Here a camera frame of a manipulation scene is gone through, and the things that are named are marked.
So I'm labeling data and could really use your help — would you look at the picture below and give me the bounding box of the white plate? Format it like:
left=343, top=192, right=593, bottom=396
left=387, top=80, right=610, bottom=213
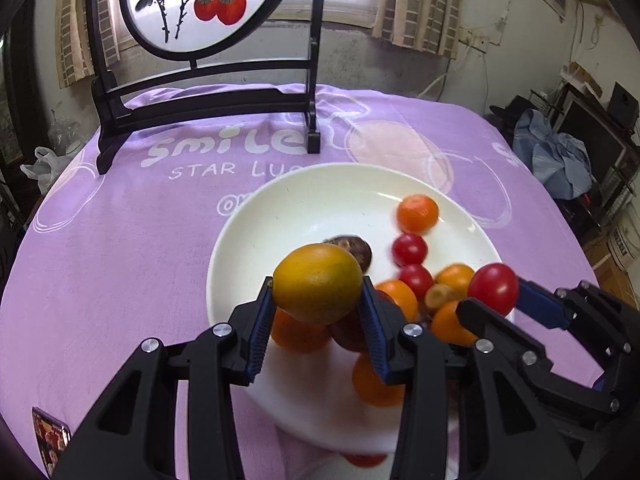
left=206, top=162, right=517, bottom=453

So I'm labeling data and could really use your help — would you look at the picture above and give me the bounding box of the purple printed tablecloth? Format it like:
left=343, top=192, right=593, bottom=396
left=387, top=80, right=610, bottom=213
left=0, top=82, right=606, bottom=480

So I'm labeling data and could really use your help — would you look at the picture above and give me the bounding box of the blue cloth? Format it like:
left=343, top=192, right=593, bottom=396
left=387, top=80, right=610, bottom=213
left=512, top=107, right=598, bottom=201

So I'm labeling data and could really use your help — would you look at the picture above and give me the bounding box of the white wall socket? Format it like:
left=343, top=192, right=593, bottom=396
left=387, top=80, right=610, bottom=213
left=457, top=30, right=491, bottom=53

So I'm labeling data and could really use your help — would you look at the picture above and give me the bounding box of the black speaker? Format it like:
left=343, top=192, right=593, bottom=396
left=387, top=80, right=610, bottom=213
left=610, top=82, right=638, bottom=126

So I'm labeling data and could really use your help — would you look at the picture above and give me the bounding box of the clear plastic container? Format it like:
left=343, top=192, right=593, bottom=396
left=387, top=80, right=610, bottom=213
left=50, top=110, right=83, bottom=153

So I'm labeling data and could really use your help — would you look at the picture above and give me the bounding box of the yellow kumquat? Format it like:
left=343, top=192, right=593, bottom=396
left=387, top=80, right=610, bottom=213
left=434, top=263, right=476, bottom=302

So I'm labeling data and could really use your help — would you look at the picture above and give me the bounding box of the white cable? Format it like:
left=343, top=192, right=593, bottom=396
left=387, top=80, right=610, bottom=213
left=417, top=40, right=488, bottom=100

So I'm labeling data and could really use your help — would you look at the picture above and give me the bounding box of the yellow green citrus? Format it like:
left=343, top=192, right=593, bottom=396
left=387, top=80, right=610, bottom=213
left=272, top=243, right=364, bottom=325

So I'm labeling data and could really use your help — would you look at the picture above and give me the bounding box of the black monitor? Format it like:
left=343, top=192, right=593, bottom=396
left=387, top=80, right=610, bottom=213
left=555, top=97, right=626, bottom=171

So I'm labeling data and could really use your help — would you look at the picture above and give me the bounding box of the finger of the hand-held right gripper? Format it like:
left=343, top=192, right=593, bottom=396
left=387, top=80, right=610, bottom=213
left=456, top=298, right=623, bottom=443
left=515, top=277, right=634, bottom=397

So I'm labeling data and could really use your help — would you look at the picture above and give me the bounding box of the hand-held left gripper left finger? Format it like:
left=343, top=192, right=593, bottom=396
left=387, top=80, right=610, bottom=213
left=52, top=280, right=274, bottom=480

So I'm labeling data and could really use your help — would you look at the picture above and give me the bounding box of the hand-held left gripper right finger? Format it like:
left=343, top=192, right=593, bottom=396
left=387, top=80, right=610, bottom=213
left=361, top=277, right=581, bottom=480

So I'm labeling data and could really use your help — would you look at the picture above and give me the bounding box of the smartphone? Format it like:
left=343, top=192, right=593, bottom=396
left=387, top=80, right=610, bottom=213
left=31, top=406, right=71, bottom=478

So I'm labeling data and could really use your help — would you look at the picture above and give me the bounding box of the red cherry tomato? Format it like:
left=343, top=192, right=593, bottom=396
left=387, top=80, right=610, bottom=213
left=391, top=233, right=429, bottom=267
left=467, top=262, right=520, bottom=317
left=398, top=263, right=434, bottom=301

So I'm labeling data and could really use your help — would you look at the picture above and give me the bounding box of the beige checked curtain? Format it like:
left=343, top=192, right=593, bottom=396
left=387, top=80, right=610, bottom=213
left=372, top=0, right=463, bottom=56
left=55, top=0, right=121, bottom=88

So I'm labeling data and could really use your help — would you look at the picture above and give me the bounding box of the white plastic bag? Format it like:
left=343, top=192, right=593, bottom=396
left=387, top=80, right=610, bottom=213
left=20, top=146, right=76, bottom=196

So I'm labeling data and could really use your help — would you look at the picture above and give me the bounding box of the black cloth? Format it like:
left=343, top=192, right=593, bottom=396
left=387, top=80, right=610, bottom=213
left=490, top=95, right=533, bottom=126

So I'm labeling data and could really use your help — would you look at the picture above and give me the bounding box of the dark wooden cabinet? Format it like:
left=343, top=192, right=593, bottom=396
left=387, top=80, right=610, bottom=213
left=0, top=25, right=31, bottom=161

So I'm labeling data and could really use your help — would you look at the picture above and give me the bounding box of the dark purple plum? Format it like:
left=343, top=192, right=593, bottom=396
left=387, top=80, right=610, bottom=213
left=329, top=309, right=372, bottom=352

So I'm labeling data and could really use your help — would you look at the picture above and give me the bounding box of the brown cardboard piece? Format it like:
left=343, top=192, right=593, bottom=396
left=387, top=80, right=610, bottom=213
left=562, top=60, right=603, bottom=98

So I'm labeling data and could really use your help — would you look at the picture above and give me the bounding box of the black stand with round painting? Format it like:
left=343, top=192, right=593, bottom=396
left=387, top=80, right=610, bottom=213
left=86, top=0, right=328, bottom=176

